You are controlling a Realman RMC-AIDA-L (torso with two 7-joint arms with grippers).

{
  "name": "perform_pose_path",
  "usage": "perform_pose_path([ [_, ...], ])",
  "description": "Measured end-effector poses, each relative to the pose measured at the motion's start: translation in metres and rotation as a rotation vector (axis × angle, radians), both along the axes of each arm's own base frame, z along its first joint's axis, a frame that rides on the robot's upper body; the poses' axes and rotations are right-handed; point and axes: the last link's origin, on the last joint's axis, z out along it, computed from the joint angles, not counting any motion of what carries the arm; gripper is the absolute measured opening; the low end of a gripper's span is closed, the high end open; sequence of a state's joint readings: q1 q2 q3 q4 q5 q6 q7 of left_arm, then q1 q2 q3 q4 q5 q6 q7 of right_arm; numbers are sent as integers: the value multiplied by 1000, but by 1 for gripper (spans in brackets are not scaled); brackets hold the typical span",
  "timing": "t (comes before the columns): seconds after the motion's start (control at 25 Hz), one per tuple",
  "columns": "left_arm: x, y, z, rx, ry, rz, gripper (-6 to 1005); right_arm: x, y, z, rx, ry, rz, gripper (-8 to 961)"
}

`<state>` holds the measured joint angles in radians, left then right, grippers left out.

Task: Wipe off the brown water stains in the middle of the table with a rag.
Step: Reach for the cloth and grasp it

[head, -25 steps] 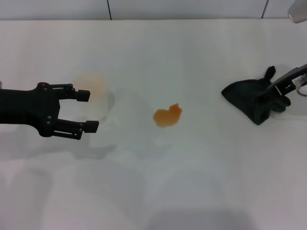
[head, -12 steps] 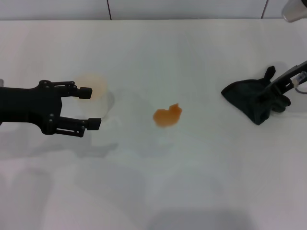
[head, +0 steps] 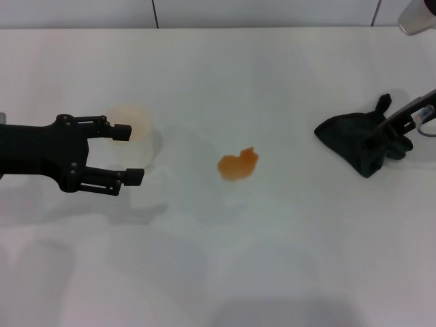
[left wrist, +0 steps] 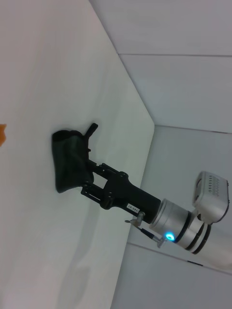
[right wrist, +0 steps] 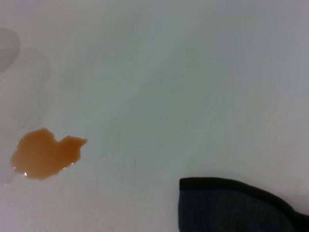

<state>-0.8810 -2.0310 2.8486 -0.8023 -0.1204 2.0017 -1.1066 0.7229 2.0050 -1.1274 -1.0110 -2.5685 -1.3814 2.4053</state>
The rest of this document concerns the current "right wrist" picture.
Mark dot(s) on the dark blue cloth rag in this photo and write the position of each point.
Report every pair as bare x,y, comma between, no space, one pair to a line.
229,207

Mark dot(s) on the brown water stain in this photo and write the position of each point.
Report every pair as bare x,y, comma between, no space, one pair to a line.
43,154

